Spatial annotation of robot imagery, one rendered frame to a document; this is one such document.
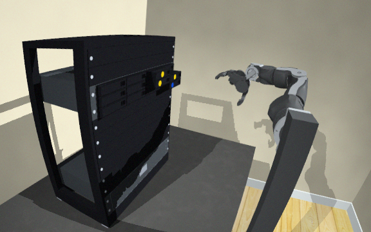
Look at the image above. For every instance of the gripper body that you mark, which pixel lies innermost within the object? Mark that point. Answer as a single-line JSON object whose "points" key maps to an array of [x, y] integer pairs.
{"points": [[240, 80]]}

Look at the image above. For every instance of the black server rack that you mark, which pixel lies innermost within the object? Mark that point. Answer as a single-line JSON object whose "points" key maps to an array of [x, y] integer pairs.
{"points": [[124, 145]]}

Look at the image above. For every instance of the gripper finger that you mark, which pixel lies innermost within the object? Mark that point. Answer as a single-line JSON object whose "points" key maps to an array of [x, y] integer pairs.
{"points": [[223, 74], [242, 99]]}

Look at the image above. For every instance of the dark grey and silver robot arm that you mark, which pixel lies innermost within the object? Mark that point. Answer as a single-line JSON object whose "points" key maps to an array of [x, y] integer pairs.
{"points": [[280, 77]]}

